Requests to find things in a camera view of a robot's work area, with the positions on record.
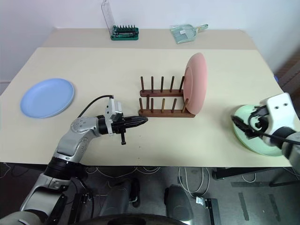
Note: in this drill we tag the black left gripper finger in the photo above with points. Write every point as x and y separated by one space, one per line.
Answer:
138 119
137 125

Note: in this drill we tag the green screwdriver bit set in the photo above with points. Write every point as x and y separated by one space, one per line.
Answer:
124 34

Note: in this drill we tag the light green dustpan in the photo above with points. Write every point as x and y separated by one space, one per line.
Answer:
184 34

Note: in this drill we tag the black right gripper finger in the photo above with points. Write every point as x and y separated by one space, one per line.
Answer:
241 125

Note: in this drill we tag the dark rounded shape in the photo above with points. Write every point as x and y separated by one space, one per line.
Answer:
124 194
178 204

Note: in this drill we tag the black flat bar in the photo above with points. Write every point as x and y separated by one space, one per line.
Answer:
213 211

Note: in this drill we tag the small metal bracket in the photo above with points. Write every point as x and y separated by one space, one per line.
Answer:
201 201

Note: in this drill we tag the light green plate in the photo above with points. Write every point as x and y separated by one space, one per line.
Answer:
255 145

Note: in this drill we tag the blue plate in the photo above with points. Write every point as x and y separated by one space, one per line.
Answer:
47 98

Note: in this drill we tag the clear plastic case lid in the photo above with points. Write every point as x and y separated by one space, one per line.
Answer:
108 16

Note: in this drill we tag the wooden dish rack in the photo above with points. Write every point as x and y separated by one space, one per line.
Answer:
164 114

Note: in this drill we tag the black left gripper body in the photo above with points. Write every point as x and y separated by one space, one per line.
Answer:
118 127

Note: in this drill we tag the black round rim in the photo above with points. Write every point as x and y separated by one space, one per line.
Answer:
140 219

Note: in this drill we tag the black metal table foot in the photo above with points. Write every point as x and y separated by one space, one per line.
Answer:
255 174

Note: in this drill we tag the beige table mat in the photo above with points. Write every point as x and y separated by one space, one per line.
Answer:
150 140

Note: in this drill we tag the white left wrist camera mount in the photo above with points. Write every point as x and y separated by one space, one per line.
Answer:
113 110

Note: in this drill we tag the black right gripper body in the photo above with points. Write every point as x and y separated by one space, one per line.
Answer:
260 119

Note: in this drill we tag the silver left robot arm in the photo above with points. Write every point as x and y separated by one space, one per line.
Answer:
70 140

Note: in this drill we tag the pink plate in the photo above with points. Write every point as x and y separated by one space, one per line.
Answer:
198 86

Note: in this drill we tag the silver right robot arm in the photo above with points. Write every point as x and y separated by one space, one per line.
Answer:
293 150

